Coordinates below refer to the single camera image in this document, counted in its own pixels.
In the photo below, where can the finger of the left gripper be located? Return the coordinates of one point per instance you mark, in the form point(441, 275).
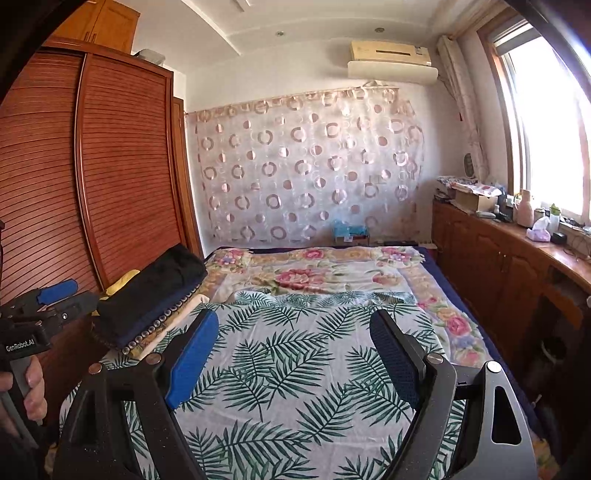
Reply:
point(37, 298)
point(73, 307)

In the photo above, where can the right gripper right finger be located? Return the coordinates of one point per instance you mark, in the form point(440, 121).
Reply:
point(493, 441)

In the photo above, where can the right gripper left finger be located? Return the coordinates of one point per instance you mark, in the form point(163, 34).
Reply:
point(96, 443)

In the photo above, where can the black garment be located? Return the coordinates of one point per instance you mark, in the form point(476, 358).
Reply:
point(177, 267)

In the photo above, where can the yellow plush toy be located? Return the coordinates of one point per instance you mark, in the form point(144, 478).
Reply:
point(119, 284)

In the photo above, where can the wooden slatted wardrobe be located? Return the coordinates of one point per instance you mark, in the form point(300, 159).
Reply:
point(94, 174)

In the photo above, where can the long wooden cabinet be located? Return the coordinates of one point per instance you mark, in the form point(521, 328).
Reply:
point(520, 291)

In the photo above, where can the floral blanket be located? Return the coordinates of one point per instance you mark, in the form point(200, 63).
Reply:
point(327, 271)

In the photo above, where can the palm leaf bed sheet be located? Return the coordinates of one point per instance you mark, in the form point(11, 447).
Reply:
point(294, 388)

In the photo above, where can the tissue pack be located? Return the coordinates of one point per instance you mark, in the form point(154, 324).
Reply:
point(539, 231)

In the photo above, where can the pink white bottle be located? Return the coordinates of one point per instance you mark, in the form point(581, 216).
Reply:
point(524, 210)

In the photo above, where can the cardboard box on cabinet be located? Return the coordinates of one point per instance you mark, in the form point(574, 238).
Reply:
point(473, 200)

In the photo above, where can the circle pattern sheer curtain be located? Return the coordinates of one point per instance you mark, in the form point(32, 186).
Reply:
point(278, 172)

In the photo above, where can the small fan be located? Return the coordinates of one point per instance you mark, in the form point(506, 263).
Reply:
point(469, 168)

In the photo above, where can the window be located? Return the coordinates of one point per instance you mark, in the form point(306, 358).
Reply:
point(547, 115)

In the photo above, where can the beige window curtain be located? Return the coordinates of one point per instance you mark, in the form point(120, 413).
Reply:
point(462, 86)

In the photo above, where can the air conditioner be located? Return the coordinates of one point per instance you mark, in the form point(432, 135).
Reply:
point(391, 61)

